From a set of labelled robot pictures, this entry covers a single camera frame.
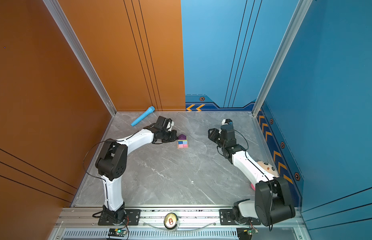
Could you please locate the purple block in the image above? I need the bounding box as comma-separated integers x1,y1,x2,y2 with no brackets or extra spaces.
178,134,187,141

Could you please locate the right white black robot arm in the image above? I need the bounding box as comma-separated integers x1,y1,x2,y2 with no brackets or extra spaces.
208,124,296,228

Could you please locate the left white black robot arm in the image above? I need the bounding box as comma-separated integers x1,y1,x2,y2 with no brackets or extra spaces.
96,116,178,226

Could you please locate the blue toy microphone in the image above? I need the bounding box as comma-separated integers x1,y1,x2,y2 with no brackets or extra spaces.
131,106,156,127

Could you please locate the pink plush doll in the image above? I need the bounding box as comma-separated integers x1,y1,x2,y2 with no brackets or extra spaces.
249,161,279,191

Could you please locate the round emergency button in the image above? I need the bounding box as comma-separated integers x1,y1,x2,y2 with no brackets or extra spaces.
164,213,179,231

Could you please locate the right circuit board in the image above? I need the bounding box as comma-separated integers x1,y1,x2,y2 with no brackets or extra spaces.
243,227,259,236

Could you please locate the left green circuit board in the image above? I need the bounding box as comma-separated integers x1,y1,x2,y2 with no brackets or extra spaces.
108,228,128,238

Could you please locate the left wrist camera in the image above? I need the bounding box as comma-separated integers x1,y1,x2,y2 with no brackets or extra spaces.
166,119,175,132

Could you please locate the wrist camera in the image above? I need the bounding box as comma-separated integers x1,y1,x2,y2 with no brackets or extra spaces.
221,119,233,126
166,119,175,132

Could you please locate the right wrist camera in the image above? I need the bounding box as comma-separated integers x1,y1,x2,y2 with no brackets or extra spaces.
221,119,233,126

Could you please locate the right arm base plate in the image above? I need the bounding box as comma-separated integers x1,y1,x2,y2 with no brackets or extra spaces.
219,209,261,226

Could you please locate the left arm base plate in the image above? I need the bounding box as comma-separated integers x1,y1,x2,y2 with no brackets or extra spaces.
98,209,141,227

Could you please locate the aluminium front rail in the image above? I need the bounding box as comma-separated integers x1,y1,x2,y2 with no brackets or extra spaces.
48,205,311,240

